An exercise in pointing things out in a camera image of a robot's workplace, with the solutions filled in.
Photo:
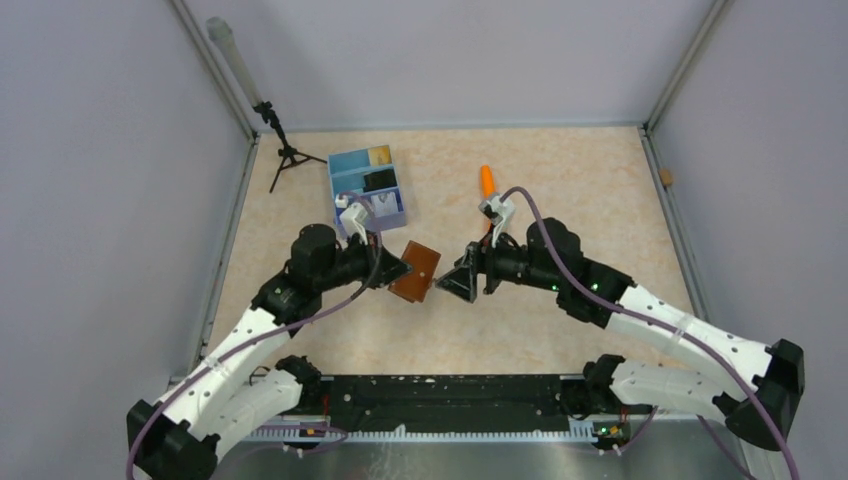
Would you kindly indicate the gold card in tray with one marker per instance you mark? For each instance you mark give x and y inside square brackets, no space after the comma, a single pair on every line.
[379,156]

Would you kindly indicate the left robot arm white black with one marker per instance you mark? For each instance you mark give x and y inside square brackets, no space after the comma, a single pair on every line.
[187,431]

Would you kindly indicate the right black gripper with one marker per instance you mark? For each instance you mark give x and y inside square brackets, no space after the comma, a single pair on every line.
[479,258]

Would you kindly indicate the white cable duct strip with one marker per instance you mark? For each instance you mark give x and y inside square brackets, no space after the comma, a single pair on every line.
[579,432]

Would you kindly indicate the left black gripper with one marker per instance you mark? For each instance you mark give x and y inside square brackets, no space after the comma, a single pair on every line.
[390,268]

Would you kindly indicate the black card in tray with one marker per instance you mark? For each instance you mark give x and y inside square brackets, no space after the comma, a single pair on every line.
[379,180]

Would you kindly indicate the blue compartment tray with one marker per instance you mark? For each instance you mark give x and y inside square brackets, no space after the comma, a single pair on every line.
[346,171]

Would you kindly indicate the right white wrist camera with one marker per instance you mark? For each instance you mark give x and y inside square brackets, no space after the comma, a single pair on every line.
[499,210]

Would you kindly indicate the brown leather card holder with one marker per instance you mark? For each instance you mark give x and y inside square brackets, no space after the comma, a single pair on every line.
[413,287]

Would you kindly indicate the small tan block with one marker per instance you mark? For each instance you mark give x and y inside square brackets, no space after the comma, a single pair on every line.
[666,177]

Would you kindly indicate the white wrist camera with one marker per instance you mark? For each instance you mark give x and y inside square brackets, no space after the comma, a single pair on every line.
[354,214]
[499,210]

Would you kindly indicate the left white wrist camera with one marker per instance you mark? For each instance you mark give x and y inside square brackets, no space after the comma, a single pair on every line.
[354,214]

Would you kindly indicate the silver card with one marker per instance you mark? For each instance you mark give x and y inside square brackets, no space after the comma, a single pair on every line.
[385,203]

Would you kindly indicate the orange cylinder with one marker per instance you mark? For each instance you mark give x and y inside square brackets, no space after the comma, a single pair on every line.
[487,183]

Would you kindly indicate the grey tube on frame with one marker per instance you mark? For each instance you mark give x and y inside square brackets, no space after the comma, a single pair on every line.
[221,35]

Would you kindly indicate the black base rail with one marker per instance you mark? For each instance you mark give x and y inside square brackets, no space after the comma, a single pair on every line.
[455,403]

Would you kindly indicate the small black tripod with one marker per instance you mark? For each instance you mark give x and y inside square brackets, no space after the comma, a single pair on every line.
[290,157]

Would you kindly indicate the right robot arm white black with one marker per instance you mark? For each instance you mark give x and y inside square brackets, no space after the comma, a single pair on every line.
[754,389]

